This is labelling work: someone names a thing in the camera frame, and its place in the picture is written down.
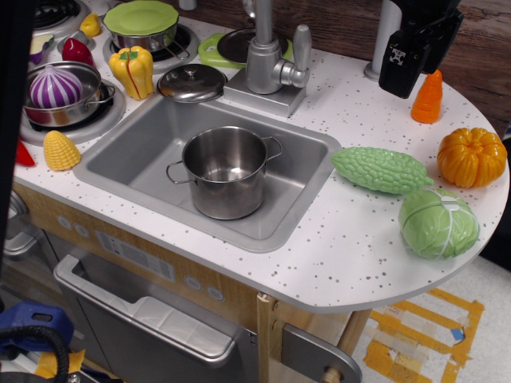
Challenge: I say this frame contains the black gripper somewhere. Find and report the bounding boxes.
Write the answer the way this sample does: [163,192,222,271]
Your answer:
[378,1,464,98]

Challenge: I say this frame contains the green bumpy toy squash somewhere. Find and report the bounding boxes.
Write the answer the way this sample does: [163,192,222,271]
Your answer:
[331,147,434,195]

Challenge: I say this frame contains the steel pot in sink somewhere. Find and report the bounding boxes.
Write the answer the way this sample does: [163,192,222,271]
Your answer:
[177,126,283,220]

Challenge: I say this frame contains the steel pot lid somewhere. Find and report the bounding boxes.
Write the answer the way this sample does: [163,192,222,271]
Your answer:
[157,64,228,103]

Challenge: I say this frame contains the steel pan under plate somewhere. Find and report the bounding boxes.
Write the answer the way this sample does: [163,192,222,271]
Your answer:
[110,23,190,60]

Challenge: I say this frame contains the steel pot on burner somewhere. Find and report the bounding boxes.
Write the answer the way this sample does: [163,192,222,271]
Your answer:
[23,61,116,128]

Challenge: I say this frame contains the grey metal pole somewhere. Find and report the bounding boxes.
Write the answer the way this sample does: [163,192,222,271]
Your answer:
[364,0,402,81]

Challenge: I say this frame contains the orange toy carrot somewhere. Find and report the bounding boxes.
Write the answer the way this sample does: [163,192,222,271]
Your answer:
[410,69,443,124]

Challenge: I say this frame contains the orange toy pumpkin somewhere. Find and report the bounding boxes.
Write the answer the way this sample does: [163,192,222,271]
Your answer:
[437,128,508,188]

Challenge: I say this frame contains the silver toy faucet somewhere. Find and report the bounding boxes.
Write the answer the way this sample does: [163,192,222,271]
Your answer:
[224,1,312,117]

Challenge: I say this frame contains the green toy cabbage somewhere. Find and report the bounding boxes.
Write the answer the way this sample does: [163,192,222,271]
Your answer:
[398,189,480,259]

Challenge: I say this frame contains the green plate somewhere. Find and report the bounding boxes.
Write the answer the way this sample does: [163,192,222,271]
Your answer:
[104,1,179,36]

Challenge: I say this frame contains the yellow toy bell pepper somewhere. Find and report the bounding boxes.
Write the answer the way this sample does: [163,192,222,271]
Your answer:
[109,45,154,101]

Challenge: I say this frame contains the grey toy sink basin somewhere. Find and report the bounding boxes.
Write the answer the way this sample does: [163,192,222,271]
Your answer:
[73,97,341,252]

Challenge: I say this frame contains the small yellow toy vegetable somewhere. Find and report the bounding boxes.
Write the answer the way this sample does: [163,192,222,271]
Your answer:
[80,13,101,38]

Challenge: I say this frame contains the grey cabinet door panel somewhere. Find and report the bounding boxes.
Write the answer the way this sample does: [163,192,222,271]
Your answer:
[281,324,362,382]

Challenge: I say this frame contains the red toy pepper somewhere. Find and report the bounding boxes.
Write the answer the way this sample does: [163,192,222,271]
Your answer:
[61,38,96,68]

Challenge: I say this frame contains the top left stove burner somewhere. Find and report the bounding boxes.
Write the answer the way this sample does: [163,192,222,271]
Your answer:
[33,0,90,38]

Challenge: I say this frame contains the purple striped toy onion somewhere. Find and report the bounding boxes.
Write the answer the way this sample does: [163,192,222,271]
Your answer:
[30,65,83,109]

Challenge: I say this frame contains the purple toy eggplant half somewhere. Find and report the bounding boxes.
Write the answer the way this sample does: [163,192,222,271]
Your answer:
[29,34,54,65]

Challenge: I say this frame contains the yellow toy corn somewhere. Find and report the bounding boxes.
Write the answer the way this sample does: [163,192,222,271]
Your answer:
[43,130,81,171]

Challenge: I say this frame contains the grey toy oven door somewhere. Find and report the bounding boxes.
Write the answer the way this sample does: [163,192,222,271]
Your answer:
[53,254,259,382]

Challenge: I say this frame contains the red toy chili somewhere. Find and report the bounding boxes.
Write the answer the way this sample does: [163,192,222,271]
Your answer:
[15,139,35,168]

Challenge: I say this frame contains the blue clamp tool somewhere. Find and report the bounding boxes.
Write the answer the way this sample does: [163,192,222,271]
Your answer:
[1,302,74,353]

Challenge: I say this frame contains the black cable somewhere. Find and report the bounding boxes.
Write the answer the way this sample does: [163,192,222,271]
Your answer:
[0,325,71,383]

